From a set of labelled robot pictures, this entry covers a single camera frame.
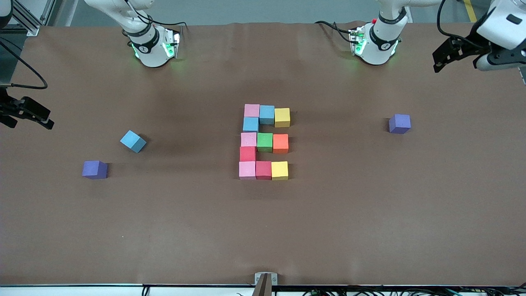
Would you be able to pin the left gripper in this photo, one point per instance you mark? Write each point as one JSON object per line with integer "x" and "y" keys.
{"x": 467, "y": 46}

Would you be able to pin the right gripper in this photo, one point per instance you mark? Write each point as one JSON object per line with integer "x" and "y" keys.
{"x": 9, "y": 107}

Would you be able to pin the yellow foam cube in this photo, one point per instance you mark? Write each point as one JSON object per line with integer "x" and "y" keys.
{"x": 282, "y": 118}
{"x": 280, "y": 170}

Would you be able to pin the orange foam cube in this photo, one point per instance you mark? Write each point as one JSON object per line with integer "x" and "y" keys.
{"x": 280, "y": 143}

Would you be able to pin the blue foam cube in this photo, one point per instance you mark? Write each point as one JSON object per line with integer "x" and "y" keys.
{"x": 267, "y": 115}
{"x": 132, "y": 140}
{"x": 250, "y": 124}

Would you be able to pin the green foam cube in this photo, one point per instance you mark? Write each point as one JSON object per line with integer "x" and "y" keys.
{"x": 265, "y": 142}

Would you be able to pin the pink foam cube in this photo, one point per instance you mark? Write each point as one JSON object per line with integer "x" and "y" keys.
{"x": 252, "y": 110}
{"x": 247, "y": 170}
{"x": 249, "y": 139}

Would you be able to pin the red foam cube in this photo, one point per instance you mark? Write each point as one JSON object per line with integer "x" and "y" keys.
{"x": 248, "y": 153}
{"x": 264, "y": 170}

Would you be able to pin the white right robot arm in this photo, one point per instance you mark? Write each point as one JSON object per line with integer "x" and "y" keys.
{"x": 152, "y": 53}

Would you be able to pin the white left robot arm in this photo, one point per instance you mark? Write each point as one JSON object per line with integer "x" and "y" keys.
{"x": 376, "y": 49}

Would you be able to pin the purple foam cube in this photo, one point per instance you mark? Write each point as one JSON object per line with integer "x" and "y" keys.
{"x": 95, "y": 169}
{"x": 399, "y": 123}

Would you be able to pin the brown table mat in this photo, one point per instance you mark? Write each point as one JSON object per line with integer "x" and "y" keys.
{"x": 263, "y": 238}

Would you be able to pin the white table edge rail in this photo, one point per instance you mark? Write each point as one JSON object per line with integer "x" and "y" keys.
{"x": 82, "y": 291}

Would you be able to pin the grey metal bracket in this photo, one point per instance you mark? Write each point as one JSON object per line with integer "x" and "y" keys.
{"x": 274, "y": 279}

